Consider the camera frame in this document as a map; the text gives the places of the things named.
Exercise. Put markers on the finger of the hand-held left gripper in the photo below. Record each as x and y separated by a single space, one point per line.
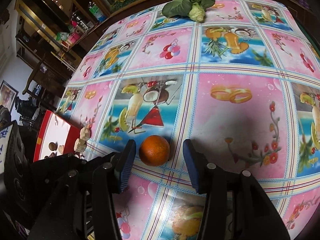
62 161

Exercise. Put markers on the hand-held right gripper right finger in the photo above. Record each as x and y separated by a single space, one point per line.
192 165

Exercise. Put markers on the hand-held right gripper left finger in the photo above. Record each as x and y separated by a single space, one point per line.
126 165

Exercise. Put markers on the red tray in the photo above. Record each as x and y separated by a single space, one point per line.
55 132

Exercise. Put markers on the orange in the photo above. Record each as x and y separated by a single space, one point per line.
154 150

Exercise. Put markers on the small beige piece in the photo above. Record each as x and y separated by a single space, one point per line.
60 149

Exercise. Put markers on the brown round nut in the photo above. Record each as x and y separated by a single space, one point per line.
52 145

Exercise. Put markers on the beige cake piece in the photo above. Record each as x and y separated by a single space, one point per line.
84 133
80 145

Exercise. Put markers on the framed picture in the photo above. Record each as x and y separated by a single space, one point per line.
7 95

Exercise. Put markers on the wooden chair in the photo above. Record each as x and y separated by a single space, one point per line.
37 77

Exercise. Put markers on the pink container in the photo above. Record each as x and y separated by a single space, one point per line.
72 39

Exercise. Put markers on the steel thermos flask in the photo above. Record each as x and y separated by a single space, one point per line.
80 23

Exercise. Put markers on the wooden display shelf unit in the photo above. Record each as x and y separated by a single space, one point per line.
50 17

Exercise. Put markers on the green label plastic bottle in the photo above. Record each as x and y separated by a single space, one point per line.
96 11

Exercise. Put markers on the green bok choy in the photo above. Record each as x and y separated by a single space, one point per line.
190 3

